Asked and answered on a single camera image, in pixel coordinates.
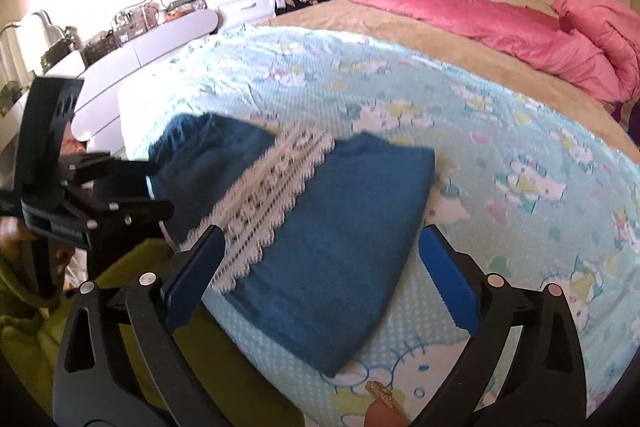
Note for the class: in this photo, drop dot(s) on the right hand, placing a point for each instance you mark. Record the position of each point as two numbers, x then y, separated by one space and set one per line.
384 411

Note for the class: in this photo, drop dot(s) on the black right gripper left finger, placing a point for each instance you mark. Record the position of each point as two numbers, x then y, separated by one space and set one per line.
94 382

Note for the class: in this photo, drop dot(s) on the pink crumpled duvet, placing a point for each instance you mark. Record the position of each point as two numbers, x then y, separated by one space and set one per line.
613 27

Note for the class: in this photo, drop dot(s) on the green sleeve right forearm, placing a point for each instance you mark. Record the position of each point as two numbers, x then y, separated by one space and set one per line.
244 396

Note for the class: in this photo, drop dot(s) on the left hand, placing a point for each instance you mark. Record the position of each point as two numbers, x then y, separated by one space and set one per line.
13 236

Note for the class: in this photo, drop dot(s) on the long pink pillow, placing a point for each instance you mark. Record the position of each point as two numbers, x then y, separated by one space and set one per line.
534 38

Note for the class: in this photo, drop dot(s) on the beige bed blanket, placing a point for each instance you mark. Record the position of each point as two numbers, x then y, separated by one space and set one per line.
343 15

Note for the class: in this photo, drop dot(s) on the green sleeve left forearm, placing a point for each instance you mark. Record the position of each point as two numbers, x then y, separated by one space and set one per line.
32 327

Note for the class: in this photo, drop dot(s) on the white curved dresser top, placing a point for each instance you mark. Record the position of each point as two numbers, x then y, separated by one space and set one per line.
97 119

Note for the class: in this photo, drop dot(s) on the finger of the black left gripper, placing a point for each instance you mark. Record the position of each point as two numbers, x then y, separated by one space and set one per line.
96 219
107 174

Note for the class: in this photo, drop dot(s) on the blue pants with lace trim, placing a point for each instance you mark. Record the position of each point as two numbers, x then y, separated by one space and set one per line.
317 229

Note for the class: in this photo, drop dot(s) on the clutter of items on dresser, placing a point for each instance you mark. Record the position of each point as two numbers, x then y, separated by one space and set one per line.
128 24

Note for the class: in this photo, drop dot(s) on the light blue cartoon cat bedsheet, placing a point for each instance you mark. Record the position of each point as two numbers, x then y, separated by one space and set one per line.
526 192

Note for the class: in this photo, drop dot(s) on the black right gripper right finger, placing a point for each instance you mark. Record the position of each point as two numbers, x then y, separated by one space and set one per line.
522 364

